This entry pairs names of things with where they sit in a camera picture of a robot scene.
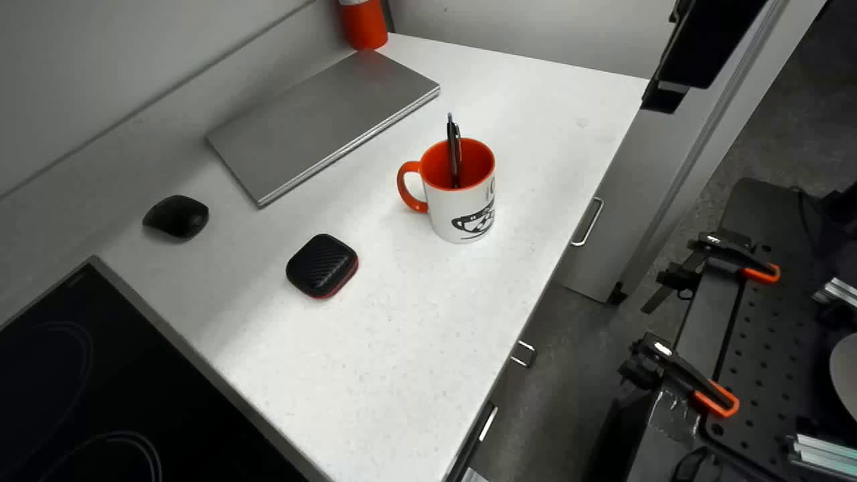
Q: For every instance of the silver metal bracket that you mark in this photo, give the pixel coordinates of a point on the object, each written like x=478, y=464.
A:
x=837, y=294

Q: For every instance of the black case with red rim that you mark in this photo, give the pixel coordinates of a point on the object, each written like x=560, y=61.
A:
x=322, y=267

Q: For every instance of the black induction cooktop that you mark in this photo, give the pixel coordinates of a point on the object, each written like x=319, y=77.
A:
x=89, y=383

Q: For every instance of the silver aluminium profile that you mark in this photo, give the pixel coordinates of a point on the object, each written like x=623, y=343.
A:
x=820, y=453

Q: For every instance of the black computer mouse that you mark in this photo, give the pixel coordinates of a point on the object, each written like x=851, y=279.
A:
x=178, y=219

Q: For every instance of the orange and white mug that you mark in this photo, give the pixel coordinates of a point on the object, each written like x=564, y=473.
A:
x=460, y=209

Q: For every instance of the dark pen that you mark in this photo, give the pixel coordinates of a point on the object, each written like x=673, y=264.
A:
x=453, y=149

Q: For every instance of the grey closed laptop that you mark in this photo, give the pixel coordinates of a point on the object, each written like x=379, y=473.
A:
x=322, y=121

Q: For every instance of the black wall-mounted panel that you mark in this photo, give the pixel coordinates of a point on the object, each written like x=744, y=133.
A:
x=711, y=42

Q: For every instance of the grey round plate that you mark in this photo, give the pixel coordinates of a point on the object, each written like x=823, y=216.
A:
x=848, y=377

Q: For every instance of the kitchen base cabinet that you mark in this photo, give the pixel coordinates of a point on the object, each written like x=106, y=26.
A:
x=618, y=177

